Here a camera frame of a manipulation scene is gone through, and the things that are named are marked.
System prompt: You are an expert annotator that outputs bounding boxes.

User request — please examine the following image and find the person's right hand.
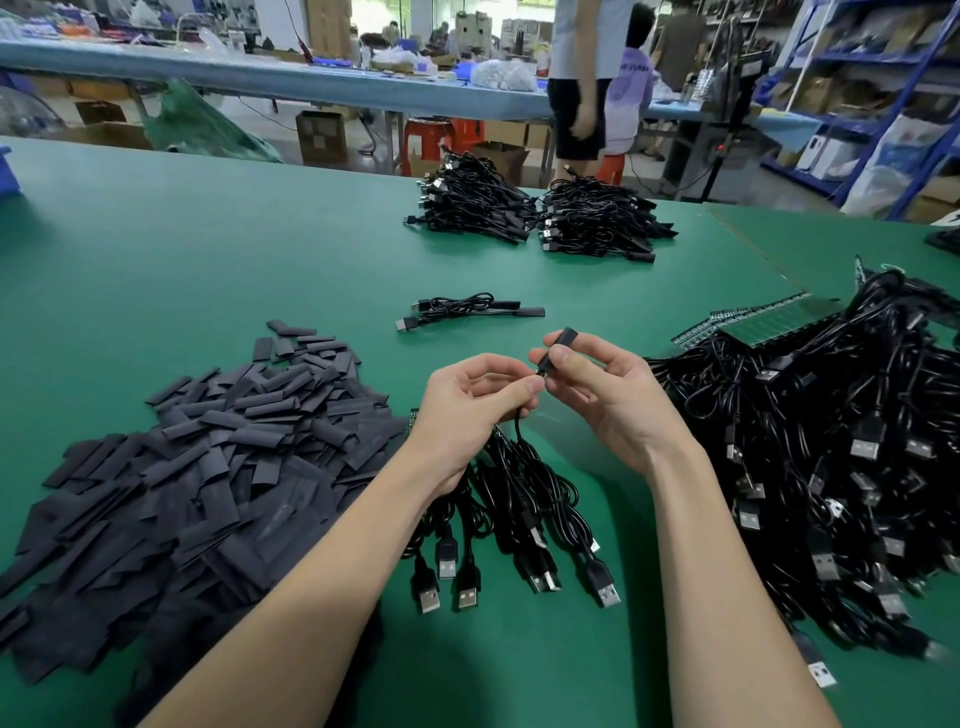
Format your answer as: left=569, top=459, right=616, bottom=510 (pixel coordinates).
left=528, top=330, right=699, bottom=479

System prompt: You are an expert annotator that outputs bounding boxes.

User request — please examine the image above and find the pile of black sleeve strips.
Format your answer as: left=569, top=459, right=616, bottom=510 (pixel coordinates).
left=0, top=318, right=414, bottom=722

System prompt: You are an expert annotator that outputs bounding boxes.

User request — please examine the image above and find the person's left hand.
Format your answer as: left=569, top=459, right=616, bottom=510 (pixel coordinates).
left=402, top=352, right=546, bottom=497

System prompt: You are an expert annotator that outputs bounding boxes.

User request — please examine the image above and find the blue metal shelving rack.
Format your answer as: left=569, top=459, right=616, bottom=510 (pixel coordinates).
left=757, top=0, right=960, bottom=219

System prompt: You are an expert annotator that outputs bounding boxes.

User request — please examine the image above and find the small upright cardboard box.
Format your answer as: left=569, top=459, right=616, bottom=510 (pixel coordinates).
left=295, top=109, right=350, bottom=167

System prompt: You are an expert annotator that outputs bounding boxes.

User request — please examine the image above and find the joined bunch of black cables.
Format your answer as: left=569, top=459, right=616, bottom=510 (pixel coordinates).
left=402, top=420, right=624, bottom=617

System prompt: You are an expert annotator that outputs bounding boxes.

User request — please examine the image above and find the red plastic stool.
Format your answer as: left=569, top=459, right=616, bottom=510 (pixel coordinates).
left=405, top=117, right=486, bottom=159

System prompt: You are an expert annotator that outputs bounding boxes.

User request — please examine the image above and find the open cardboard box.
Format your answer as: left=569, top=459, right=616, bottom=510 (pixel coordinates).
left=42, top=120, right=152, bottom=149

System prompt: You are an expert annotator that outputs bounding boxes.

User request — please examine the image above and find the green circuit board panel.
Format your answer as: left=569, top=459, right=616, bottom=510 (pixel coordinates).
left=670, top=292, right=842, bottom=354

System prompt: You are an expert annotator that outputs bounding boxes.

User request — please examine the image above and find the person's left forearm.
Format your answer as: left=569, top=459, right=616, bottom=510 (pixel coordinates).
left=142, top=450, right=467, bottom=728

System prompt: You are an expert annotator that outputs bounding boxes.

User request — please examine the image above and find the white plastic bag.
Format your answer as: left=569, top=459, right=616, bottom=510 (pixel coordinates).
left=840, top=117, right=954, bottom=212

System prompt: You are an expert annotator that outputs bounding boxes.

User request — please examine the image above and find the brown cardboard box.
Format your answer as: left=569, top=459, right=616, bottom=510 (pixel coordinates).
left=465, top=141, right=530, bottom=186

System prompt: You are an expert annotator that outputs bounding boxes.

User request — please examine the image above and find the person's right forearm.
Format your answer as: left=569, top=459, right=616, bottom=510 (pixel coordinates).
left=645, top=435, right=879, bottom=728

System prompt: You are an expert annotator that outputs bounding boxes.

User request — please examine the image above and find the large pile of black cables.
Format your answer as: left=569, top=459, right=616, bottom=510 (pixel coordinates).
left=648, top=267, right=960, bottom=692

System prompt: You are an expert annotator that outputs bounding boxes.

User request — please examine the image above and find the black tripod stand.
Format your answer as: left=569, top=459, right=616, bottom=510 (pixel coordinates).
left=660, top=15, right=767, bottom=204

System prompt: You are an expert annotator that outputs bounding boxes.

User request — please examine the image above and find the bundle of black cables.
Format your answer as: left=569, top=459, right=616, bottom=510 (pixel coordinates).
left=403, top=150, right=542, bottom=245
left=537, top=169, right=680, bottom=264

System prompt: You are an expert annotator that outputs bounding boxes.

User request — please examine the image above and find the green plastic bag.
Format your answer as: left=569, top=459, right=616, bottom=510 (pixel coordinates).
left=142, top=78, right=284, bottom=162

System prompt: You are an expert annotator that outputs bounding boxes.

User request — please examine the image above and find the long blue work table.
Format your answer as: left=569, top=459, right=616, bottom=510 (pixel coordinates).
left=0, top=37, right=827, bottom=152

